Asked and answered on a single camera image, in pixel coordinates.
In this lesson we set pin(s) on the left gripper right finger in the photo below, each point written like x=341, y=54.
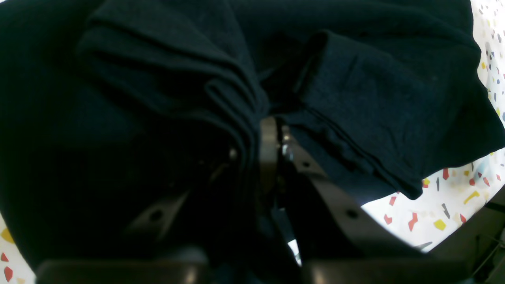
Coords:
x=338, y=242

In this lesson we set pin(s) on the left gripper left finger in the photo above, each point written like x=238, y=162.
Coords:
x=166, y=251

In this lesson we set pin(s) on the black t-shirt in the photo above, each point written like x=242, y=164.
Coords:
x=108, y=105

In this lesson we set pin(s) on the terrazzo patterned tablecloth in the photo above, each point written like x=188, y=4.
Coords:
x=449, y=196

